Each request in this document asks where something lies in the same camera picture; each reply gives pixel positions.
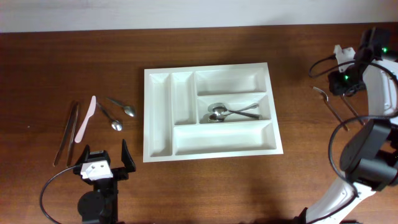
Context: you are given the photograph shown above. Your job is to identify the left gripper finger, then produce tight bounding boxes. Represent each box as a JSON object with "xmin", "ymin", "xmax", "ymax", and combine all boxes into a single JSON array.
[
  {"xmin": 75, "ymin": 144, "xmax": 90, "ymax": 166},
  {"xmin": 121, "ymin": 139, "xmax": 136, "ymax": 173}
]

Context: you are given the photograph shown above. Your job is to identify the steel teaspoon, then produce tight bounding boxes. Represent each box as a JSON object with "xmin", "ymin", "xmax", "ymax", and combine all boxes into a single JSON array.
[
  {"xmin": 96, "ymin": 102, "xmax": 123, "ymax": 131},
  {"xmin": 106, "ymin": 98, "xmax": 136, "ymax": 117}
]

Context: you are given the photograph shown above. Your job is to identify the steel kitchen tongs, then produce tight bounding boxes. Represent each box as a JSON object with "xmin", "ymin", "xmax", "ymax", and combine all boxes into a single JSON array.
[{"xmin": 53, "ymin": 101, "xmax": 80, "ymax": 168}]

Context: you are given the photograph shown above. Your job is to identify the steel tablespoon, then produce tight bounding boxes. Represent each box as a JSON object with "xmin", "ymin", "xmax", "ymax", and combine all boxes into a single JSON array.
[
  {"xmin": 208, "ymin": 103, "xmax": 262, "ymax": 123},
  {"xmin": 209, "ymin": 105, "xmax": 262, "ymax": 121}
]

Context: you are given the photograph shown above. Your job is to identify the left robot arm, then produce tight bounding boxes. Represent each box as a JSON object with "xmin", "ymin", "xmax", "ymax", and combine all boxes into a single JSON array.
[{"xmin": 73, "ymin": 139, "xmax": 136, "ymax": 223}]

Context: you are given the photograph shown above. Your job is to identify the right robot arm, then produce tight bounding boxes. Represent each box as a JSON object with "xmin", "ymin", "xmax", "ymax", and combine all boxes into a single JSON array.
[{"xmin": 292, "ymin": 27, "xmax": 397, "ymax": 223}]

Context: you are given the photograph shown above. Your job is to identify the pink plastic knife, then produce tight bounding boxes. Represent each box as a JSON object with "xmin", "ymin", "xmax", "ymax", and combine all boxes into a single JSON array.
[{"xmin": 75, "ymin": 95, "xmax": 96, "ymax": 143}]

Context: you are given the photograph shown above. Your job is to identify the white plastic cutlery tray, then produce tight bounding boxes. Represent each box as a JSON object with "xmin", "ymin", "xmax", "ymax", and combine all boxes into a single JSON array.
[{"xmin": 143, "ymin": 62, "xmax": 283, "ymax": 162}]

